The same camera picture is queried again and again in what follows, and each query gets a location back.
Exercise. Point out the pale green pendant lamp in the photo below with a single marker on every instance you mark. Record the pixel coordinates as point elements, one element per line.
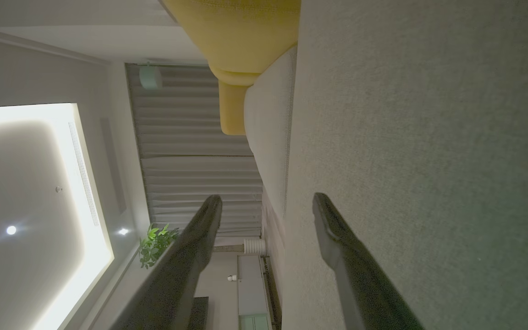
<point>150,77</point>

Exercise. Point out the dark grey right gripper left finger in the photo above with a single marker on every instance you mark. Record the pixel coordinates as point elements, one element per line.
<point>172,284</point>

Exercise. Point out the green potted plant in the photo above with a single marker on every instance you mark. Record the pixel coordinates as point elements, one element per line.
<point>154,247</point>

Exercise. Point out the grey sofa back cushion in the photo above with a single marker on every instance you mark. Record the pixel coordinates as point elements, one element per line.
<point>268,128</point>

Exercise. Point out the white ribbed lamp shade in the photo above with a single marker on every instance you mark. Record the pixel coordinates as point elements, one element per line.
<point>255,246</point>

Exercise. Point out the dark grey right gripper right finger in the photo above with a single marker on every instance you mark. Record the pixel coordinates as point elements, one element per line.
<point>365,288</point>

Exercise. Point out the grey fabric sofa seat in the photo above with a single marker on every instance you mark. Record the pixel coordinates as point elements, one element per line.
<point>429,137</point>

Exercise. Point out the grey pleated curtain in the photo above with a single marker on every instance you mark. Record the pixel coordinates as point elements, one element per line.
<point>177,137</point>

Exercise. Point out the yellow sofa cushion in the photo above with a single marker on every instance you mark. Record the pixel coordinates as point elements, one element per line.
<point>236,32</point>

